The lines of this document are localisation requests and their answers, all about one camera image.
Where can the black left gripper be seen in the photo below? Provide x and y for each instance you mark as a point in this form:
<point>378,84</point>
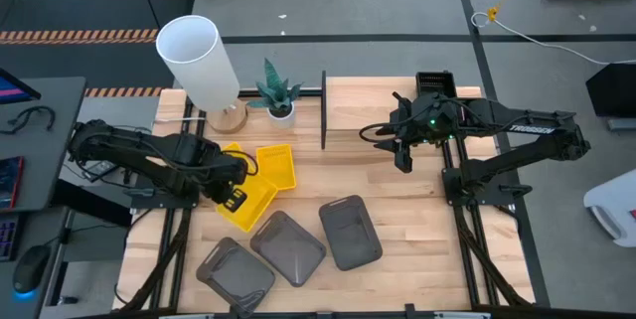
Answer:
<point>223,172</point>

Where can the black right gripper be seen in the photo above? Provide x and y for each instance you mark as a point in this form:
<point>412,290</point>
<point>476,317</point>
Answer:
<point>429,120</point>

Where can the black slotted plastic basket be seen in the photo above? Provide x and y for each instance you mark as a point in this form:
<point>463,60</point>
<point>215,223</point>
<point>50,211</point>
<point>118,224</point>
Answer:
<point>434,80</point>

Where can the grey plastic basket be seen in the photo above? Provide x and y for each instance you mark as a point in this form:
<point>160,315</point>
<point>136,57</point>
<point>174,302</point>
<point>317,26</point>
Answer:
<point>350,234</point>
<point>233,274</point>
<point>288,249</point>

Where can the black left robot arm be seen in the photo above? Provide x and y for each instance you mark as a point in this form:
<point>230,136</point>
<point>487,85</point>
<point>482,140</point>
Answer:
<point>124,147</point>

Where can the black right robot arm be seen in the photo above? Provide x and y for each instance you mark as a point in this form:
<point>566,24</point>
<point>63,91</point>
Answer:
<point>522,127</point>

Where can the green plant in white pot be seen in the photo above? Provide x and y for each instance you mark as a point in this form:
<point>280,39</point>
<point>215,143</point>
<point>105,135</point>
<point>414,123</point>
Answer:
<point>275,93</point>

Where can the white lamp with wooden base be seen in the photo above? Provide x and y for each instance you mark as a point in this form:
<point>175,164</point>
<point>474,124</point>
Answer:
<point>194,60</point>

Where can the grey office desk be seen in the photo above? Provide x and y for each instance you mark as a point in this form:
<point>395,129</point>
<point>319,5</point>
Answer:
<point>45,150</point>

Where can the black computer mouse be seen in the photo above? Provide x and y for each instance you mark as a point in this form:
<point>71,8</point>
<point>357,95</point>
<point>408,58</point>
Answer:
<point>31,269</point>

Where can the dark device with red edge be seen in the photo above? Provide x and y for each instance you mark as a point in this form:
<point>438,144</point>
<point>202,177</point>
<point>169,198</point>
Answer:
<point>10,182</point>

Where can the black panel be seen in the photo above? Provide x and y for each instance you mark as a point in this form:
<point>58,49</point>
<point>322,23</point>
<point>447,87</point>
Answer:
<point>613,90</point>

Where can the white plastic object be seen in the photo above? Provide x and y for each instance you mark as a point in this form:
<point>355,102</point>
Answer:
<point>616,205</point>

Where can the black keyboard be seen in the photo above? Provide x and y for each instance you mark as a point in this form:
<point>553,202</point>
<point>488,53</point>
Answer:
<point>7,239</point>

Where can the black hazard-striped floor mat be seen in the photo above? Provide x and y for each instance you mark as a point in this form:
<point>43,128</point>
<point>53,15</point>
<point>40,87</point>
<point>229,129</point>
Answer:
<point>74,11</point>

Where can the computer monitor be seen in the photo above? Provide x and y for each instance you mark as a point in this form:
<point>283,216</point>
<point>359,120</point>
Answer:
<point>12,90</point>

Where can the black aluminium table frame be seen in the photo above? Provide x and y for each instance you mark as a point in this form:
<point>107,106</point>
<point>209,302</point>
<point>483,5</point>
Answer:
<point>308,92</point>

